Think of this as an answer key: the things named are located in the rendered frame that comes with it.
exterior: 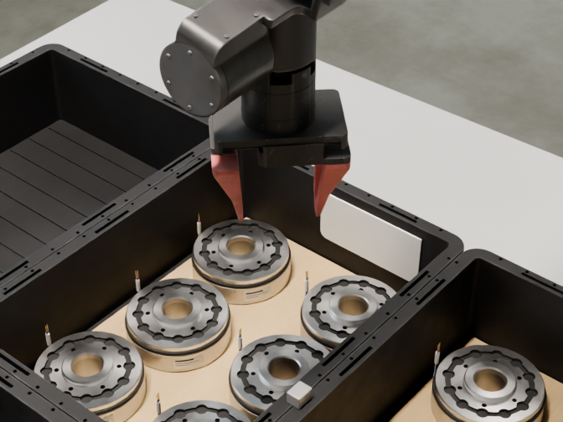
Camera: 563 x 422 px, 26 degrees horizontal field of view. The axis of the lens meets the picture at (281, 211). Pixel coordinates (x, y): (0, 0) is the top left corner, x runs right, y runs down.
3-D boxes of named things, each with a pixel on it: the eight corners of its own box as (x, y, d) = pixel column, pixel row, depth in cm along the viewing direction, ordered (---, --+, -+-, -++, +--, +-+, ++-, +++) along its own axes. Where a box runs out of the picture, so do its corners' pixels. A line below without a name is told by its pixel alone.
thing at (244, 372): (276, 323, 120) (276, 318, 119) (359, 370, 114) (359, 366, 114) (208, 381, 113) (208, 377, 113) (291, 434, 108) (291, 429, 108)
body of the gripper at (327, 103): (348, 154, 94) (351, 73, 89) (215, 162, 93) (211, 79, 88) (338, 107, 99) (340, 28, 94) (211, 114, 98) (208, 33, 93)
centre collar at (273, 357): (281, 346, 116) (281, 341, 116) (321, 369, 114) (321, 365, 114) (246, 374, 113) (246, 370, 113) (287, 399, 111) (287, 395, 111)
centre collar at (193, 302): (176, 288, 123) (176, 284, 122) (213, 310, 120) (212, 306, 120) (142, 314, 120) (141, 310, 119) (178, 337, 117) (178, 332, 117)
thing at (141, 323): (176, 268, 126) (176, 264, 126) (250, 311, 121) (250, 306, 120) (105, 320, 120) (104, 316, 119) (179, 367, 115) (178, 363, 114)
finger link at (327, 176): (348, 236, 99) (352, 141, 93) (260, 242, 98) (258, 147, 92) (338, 185, 104) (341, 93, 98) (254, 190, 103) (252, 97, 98)
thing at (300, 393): (299, 389, 103) (299, 379, 102) (312, 398, 102) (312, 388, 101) (286, 402, 101) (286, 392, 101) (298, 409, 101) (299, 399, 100)
